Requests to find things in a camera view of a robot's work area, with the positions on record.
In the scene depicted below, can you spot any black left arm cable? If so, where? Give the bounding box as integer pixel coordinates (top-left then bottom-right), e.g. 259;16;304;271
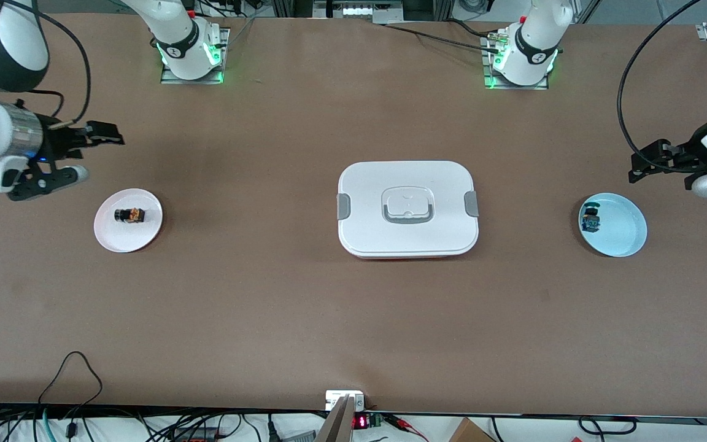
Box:
617;0;699;174

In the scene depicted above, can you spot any black cable across table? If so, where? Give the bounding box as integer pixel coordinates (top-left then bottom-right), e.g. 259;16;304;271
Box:
383;22;496;48

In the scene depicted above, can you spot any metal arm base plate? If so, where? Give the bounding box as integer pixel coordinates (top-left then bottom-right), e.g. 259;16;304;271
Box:
160;28;230;85
482;34;549;91

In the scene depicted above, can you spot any brown cardboard box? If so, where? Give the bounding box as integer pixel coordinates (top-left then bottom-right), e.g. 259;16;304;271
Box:
449;417;496;442

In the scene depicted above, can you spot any grey slanted bar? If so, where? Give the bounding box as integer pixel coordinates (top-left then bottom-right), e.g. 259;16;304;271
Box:
315;396;355;442

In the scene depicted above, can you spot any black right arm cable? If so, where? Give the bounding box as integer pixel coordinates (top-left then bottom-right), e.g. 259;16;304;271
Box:
1;0;92;127

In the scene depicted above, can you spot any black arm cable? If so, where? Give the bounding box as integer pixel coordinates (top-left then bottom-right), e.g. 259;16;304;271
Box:
1;0;92;127
617;0;699;174

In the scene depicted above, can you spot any aluminium rack with label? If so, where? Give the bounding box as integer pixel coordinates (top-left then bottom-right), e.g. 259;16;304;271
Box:
312;0;404;24

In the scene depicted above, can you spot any small white clamp block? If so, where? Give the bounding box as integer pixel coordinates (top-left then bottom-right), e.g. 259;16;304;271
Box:
325;390;366;411

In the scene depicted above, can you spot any white lidded lunch box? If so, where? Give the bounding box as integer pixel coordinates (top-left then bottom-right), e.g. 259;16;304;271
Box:
336;161;480;260

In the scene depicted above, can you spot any white round plate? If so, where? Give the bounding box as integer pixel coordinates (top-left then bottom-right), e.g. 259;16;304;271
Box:
94;188;163;254

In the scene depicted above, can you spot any thin black looped cable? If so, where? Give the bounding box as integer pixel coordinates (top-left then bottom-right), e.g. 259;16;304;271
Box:
37;351;104;409

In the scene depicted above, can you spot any black flat loop cable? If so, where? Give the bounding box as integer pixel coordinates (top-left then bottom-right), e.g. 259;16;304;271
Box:
578;416;638;435

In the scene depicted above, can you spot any light blue round plate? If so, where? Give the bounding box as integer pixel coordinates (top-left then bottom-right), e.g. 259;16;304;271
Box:
578;193;647;257

